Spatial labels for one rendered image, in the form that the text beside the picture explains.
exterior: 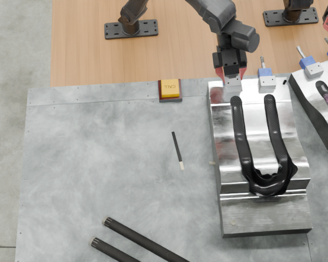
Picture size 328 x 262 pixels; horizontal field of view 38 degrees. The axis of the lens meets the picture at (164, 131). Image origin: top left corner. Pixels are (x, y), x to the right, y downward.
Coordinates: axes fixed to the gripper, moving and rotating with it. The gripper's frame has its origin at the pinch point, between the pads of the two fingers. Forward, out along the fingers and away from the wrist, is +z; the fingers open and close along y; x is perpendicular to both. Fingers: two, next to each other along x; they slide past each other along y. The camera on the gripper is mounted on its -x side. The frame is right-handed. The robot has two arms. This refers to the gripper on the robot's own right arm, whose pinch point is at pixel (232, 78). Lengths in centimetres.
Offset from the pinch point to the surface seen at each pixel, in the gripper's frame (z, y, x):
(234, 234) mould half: 23.4, -6.1, -42.2
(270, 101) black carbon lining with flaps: 9.0, 11.0, -3.4
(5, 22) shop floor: 35, -126, 124
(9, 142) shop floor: 61, -118, 49
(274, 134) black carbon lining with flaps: 13.2, 10.4, -14.3
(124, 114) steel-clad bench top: 7.6, -38.0, -0.4
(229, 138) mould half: 10.3, -3.5, -15.8
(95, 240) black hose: 17, -47, -43
